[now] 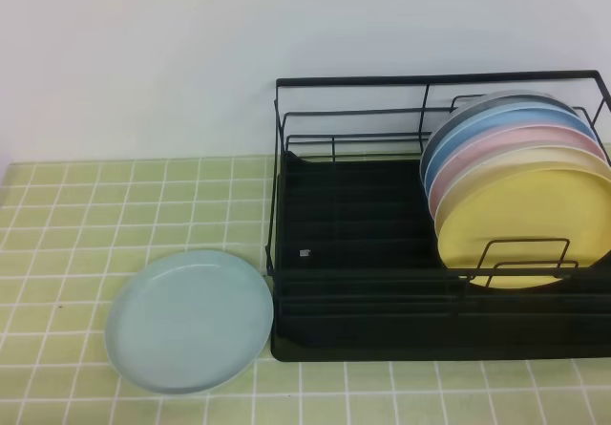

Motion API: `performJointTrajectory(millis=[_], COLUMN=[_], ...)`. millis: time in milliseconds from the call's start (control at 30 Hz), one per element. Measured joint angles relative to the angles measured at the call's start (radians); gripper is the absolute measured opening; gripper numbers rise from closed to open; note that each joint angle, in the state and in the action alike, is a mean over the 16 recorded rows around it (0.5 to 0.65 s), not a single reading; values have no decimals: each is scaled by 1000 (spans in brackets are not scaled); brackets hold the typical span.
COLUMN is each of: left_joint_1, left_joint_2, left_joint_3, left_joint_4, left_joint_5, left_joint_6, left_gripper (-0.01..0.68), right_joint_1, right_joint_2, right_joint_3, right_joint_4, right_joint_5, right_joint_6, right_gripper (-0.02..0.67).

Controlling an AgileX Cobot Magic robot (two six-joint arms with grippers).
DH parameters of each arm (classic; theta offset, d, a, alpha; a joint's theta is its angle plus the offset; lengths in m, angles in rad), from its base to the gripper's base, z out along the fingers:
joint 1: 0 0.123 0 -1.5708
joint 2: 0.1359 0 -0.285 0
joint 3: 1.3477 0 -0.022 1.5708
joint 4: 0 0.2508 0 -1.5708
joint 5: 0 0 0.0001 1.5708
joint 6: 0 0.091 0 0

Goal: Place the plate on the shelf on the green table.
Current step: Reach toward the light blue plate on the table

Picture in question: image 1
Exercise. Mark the light green plate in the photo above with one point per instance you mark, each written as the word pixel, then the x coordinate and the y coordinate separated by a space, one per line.
pixel 189 322

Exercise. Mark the black wire dish rack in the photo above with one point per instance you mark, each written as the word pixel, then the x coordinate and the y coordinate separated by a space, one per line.
pixel 401 132

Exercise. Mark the blue plate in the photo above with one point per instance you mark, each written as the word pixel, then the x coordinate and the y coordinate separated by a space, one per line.
pixel 489 120

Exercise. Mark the bright yellow plate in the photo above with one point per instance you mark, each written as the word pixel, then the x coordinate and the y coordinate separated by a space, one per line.
pixel 537 218

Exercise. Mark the grey plate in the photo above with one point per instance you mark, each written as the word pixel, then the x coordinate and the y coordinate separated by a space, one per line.
pixel 481 104

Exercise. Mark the black drip tray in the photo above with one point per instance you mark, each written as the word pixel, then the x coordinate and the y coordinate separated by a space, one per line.
pixel 374 288

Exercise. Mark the pale yellow plate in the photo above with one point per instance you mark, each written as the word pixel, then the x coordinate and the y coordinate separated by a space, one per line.
pixel 499 165

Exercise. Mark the pink plate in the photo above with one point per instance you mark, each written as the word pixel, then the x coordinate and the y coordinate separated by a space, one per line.
pixel 502 139

